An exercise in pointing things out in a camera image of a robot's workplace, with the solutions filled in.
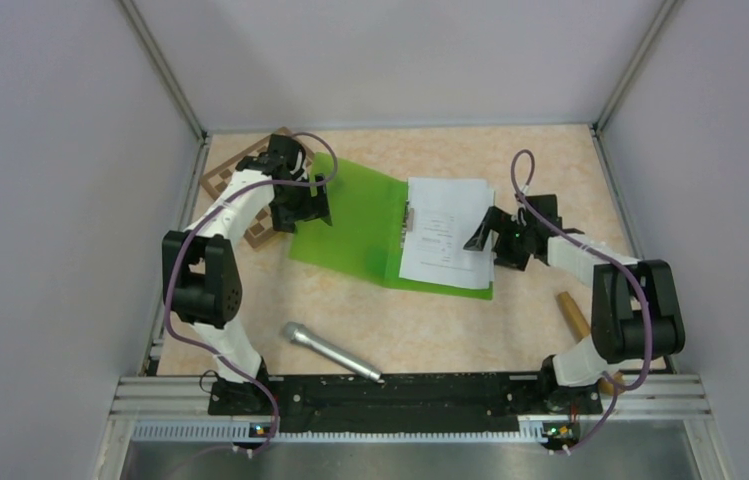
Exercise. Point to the green plastic folder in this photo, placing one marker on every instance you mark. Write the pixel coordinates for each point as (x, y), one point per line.
(364, 238)

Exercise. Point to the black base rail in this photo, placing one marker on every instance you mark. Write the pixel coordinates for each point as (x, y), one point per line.
(428, 403)

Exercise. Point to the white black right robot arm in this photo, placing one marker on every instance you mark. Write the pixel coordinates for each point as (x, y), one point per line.
(635, 311)

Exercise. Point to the white slotted cable duct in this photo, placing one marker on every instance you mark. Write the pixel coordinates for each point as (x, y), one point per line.
(256, 432)

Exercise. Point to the wooden chessboard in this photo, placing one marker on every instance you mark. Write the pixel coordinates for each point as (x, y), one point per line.
(228, 179)

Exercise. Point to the silver microphone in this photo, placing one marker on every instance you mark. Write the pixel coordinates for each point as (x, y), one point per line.
(300, 335)

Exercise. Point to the metal folder clip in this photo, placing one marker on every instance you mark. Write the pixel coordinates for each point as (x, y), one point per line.
(408, 219)

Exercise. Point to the wooden rolling pin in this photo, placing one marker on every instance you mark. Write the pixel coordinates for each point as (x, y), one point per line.
(580, 329)

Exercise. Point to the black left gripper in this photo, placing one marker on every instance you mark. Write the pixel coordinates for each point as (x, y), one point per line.
(284, 219)

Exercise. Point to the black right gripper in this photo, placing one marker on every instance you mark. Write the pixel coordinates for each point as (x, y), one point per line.
(505, 221)

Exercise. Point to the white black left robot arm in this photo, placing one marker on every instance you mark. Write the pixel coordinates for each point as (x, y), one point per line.
(203, 291)

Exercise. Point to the white paper files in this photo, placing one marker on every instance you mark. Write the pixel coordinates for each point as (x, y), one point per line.
(447, 211)

